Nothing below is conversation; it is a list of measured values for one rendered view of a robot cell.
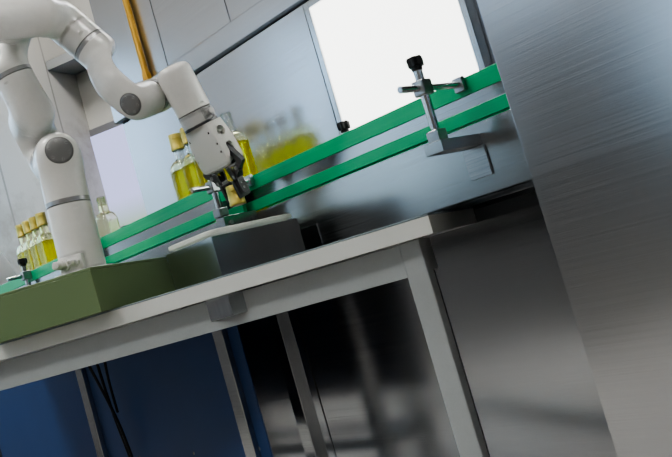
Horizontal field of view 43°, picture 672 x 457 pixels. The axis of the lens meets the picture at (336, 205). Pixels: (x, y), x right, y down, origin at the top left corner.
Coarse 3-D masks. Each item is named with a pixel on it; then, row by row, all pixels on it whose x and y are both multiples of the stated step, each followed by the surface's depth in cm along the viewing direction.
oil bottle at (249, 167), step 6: (234, 132) 205; (240, 132) 206; (240, 138) 205; (246, 138) 206; (240, 144) 204; (246, 144) 206; (246, 150) 205; (246, 156) 205; (252, 156) 206; (246, 162) 204; (252, 162) 206; (246, 168) 204; (252, 168) 205; (228, 174) 205; (246, 174) 203; (252, 174) 205; (228, 180) 206; (258, 210) 203
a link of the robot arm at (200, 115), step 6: (204, 108) 174; (210, 108) 174; (192, 114) 174; (198, 114) 174; (204, 114) 174; (210, 114) 174; (180, 120) 175; (186, 120) 174; (192, 120) 174; (198, 120) 174; (204, 120) 174; (186, 126) 175; (192, 126) 174
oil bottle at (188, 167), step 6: (186, 156) 218; (192, 156) 216; (186, 162) 217; (192, 162) 216; (186, 168) 217; (192, 168) 216; (186, 174) 218; (192, 174) 216; (186, 180) 218; (192, 180) 216; (198, 180) 215; (192, 186) 217; (198, 186) 215
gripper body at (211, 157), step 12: (216, 120) 175; (192, 132) 176; (204, 132) 175; (216, 132) 174; (228, 132) 176; (192, 144) 178; (204, 144) 176; (216, 144) 174; (204, 156) 177; (216, 156) 175; (228, 156) 174; (204, 168) 179; (216, 168) 177
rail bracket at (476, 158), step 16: (416, 64) 143; (416, 80) 144; (464, 80) 150; (416, 96) 143; (432, 112) 143; (432, 128) 143; (432, 144) 142; (448, 144) 141; (464, 144) 144; (480, 144) 148; (480, 160) 148; (480, 176) 149
